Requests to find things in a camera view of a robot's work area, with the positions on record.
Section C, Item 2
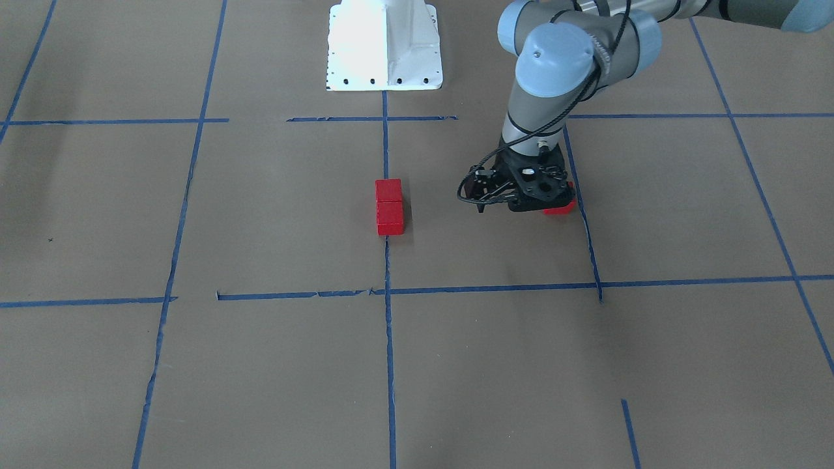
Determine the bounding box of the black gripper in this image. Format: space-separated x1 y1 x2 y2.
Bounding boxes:
467 147 569 213

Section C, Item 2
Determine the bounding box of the red block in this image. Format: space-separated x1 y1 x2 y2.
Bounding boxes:
376 200 405 236
543 181 577 216
375 178 404 204

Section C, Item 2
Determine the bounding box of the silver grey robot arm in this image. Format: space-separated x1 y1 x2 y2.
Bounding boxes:
457 1 833 212

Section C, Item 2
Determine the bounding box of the brown paper table cover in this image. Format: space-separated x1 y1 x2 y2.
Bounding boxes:
2 1 833 468

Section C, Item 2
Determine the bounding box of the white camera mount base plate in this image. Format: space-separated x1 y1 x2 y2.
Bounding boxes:
325 1 444 92

